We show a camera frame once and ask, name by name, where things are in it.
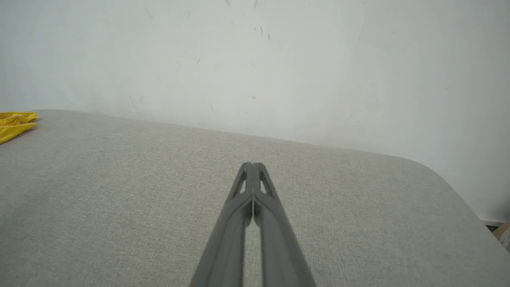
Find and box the yellow cat face T-shirt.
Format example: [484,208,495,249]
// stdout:
[0,112,37,145]

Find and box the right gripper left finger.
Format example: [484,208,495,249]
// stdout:
[189,162,254,287]

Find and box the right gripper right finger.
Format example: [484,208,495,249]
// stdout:
[253,162,318,287]

